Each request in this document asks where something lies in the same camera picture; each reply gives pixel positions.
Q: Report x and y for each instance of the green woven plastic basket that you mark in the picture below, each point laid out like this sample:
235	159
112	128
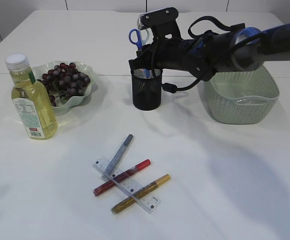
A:
220	93

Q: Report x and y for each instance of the silver glitter pen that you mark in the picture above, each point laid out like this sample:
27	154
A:
117	157

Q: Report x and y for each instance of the red glitter pen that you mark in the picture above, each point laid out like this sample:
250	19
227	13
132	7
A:
109	184

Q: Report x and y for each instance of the clear plastic ruler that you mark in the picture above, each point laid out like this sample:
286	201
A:
124	181

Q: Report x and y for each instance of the black mesh pen holder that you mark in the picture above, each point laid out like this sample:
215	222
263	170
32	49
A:
146	89

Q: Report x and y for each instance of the blue scissors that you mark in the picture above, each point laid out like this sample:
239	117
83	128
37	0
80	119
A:
139	43

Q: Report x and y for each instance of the yellow tea drink bottle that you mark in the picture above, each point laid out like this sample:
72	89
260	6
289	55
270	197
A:
31	99

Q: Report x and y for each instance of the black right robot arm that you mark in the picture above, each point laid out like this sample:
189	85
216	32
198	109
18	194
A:
243	50

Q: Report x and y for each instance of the purple artificial grape bunch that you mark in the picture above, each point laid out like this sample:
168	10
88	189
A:
64	80

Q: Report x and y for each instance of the gold glitter pen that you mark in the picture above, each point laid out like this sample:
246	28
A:
142	197

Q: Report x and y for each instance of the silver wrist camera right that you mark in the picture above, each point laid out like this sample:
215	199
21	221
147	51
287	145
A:
162	23

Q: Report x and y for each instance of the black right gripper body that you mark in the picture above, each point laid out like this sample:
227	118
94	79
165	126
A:
168	54

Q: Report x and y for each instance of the green wavy plastic plate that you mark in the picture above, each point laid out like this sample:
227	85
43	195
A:
82	72

